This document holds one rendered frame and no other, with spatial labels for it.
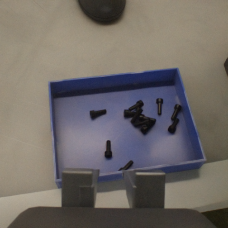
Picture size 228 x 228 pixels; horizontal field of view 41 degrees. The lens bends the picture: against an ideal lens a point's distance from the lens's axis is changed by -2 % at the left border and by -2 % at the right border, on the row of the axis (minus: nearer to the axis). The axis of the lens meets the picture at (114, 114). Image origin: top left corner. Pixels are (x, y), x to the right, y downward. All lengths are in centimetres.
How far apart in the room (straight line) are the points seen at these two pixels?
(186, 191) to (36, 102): 17
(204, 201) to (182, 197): 2
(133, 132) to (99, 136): 3
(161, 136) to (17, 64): 17
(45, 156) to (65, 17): 18
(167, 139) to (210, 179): 5
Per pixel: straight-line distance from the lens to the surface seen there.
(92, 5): 37
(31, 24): 38
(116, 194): 27
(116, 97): 31
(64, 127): 29
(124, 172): 17
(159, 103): 30
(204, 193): 29
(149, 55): 35
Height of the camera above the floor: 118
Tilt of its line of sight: 62 degrees down
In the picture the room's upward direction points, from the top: 4 degrees clockwise
